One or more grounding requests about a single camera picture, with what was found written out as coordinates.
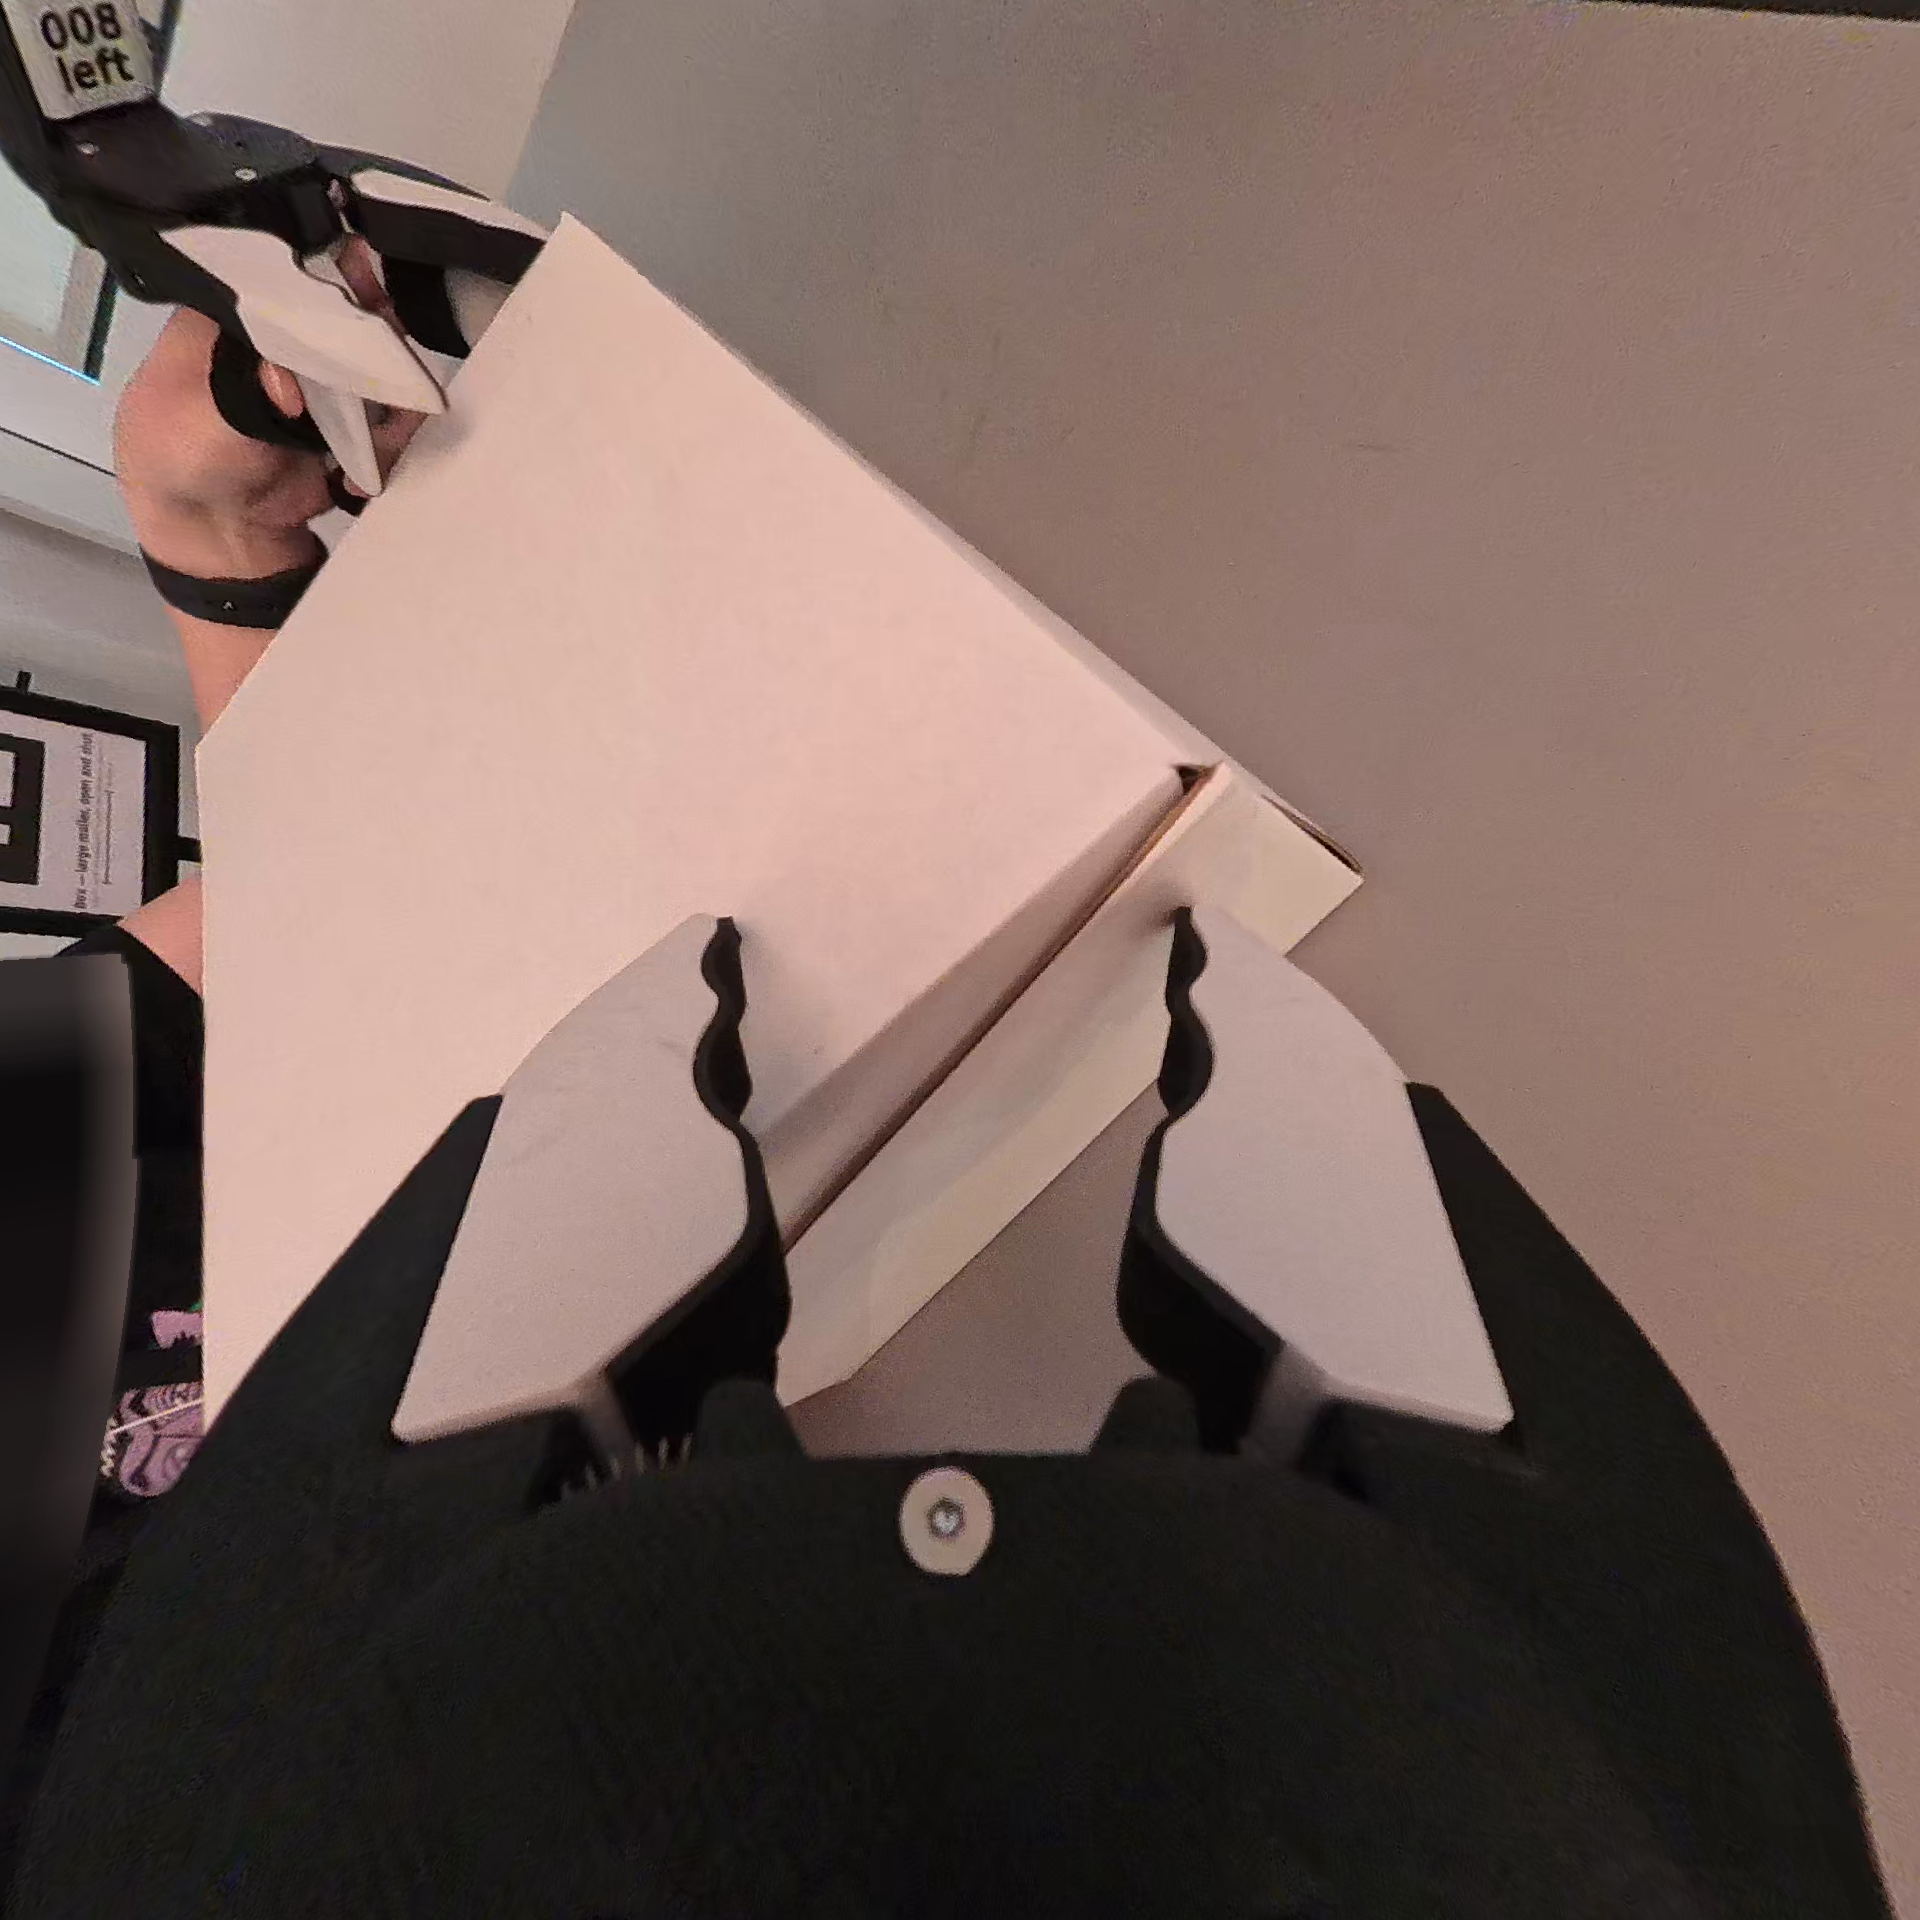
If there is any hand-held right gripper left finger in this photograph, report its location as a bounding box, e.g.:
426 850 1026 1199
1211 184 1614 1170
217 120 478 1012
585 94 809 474
393 914 794 1470

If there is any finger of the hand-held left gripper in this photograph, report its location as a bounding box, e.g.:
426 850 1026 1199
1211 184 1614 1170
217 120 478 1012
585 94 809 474
344 165 553 360
158 224 455 423

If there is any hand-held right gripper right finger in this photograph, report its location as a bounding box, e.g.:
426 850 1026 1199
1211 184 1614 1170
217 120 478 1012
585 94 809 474
1118 902 1513 1461

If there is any white cardboard mailer box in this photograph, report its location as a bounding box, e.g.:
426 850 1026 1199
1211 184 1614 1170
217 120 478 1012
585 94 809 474
195 209 1368 1431

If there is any person's left hand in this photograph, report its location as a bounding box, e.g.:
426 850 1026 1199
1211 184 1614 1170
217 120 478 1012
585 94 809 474
113 238 441 575

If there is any window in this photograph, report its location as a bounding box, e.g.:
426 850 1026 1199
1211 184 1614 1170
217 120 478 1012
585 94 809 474
0 193 127 500

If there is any black wristband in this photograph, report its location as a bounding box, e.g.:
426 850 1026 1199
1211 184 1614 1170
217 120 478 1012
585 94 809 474
137 538 328 633

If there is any black printed shirt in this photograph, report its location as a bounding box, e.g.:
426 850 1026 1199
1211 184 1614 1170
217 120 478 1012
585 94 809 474
83 914 215 1519

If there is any black framed sign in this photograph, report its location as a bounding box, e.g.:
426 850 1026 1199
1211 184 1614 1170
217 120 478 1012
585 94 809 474
0 680 201 942

